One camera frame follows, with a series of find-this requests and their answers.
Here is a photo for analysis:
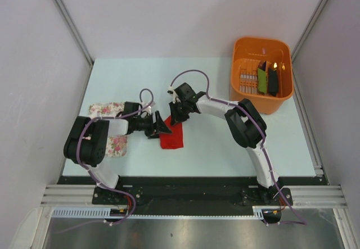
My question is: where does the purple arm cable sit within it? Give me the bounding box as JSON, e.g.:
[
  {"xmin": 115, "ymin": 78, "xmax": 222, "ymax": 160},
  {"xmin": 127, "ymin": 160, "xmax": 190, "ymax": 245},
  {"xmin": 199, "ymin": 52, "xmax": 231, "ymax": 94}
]
[
  {"xmin": 170, "ymin": 69, "xmax": 309, "ymax": 227},
  {"xmin": 53, "ymin": 88, "xmax": 157, "ymax": 234}
]

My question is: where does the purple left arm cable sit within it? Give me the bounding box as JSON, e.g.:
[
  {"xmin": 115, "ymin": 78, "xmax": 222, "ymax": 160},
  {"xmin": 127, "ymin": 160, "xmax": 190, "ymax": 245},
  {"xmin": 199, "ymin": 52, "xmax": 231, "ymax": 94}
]
[{"xmin": 53, "ymin": 88, "xmax": 157, "ymax": 234}]

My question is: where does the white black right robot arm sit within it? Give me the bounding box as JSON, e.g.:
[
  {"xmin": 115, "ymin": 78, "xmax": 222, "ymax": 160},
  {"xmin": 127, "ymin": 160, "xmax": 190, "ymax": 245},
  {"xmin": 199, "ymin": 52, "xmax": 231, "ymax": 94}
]
[{"xmin": 168, "ymin": 83, "xmax": 280, "ymax": 205}]

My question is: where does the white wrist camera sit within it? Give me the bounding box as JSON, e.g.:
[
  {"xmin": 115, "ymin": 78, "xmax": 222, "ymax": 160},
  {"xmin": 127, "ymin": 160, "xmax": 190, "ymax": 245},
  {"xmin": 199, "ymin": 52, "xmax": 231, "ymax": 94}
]
[
  {"xmin": 167, "ymin": 86, "xmax": 177, "ymax": 96},
  {"xmin": 142, "ymin": 101, "xmax": 155, "ymax": 114}
]

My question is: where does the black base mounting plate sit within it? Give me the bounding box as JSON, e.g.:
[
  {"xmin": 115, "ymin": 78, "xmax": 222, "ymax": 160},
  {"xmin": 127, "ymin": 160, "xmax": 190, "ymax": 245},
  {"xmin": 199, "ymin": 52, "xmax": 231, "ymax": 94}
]
[{"xmin": 57, "ymin": 175, "xmax": 295, "ymax": 216}]

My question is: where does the black napkin roll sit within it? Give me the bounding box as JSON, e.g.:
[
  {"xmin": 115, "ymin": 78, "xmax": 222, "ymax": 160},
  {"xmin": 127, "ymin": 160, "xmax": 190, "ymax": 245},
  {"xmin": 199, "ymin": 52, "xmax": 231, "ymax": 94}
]
[{"xmin": 268, "ymin": 68, "xmax": 279, "ymax": 97}]

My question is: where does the white slotted cable duct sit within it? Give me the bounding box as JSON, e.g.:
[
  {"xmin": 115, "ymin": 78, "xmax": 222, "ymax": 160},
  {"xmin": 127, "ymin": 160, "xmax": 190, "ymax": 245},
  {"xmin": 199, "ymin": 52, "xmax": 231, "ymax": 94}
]
[{"xmin": 52, "ymin": 207, "xmax": 111, "ymax": 218}]

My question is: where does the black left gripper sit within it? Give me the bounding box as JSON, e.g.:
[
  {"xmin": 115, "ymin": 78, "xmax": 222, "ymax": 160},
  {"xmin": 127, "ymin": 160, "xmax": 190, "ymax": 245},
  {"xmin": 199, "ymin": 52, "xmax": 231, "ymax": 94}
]
[{"xmin": 133, "ymin": 111, "xmax": 172, "ymax": 139}]

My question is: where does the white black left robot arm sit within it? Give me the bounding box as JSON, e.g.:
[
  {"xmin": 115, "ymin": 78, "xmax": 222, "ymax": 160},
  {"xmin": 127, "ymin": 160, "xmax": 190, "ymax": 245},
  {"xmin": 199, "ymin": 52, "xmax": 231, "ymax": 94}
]
[{"xmin": 63, "ymin": 102, "xmax": 172, "ymax": 204}]

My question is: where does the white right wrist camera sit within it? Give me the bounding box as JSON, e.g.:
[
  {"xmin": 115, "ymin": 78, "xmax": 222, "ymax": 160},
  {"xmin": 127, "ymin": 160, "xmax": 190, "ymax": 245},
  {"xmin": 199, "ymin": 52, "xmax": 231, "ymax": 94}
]
[{"xmin": 167, "ymin": 86, "xmax": 177, "ymax": 96}]

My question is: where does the red paper napkin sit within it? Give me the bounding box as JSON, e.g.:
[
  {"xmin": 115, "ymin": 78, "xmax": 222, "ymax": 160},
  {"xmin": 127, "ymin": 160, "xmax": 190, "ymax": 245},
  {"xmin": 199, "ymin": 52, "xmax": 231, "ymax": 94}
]
[{"xmin": 159, "ymin": 116, "xmax": 184, "ymax": 150}]

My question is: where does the floral patterned tray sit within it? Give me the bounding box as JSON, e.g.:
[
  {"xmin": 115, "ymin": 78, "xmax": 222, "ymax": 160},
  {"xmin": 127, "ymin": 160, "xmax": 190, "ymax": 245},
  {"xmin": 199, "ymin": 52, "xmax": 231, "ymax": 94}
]
[{"xmin": 88, "ymin": 102, "xmax": 128, "ymax": 157}]

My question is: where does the aluminium frame rail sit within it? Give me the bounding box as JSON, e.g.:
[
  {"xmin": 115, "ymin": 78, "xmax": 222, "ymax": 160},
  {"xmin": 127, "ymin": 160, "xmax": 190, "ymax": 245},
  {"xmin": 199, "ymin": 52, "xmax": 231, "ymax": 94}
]
[{"xmin": 40, "ymin": 184, "xmax": 98, "ymax": 207}]

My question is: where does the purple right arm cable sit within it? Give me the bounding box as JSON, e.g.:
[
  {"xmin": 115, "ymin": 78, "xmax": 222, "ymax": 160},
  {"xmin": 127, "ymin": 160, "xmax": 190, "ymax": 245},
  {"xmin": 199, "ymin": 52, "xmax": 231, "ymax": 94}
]
[{"xmin": 170, "ymin": 69, "xmax": 309, "ymax": 227}]

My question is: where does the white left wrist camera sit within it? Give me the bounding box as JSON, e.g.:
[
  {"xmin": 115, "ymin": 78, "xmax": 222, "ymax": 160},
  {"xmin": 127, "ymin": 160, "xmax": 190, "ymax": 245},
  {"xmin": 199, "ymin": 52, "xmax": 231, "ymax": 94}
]
[{"xmin": 142, "ymin": 101, "xmax": 155, "ymax": 114}]

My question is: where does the orange plastic basket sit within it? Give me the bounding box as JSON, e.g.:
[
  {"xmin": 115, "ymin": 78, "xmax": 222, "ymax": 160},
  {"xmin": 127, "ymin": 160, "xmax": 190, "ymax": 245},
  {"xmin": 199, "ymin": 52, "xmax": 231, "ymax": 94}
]
[{"xmin": 229, "ymin": 37, "xmax": 294, "ymax": 115}]

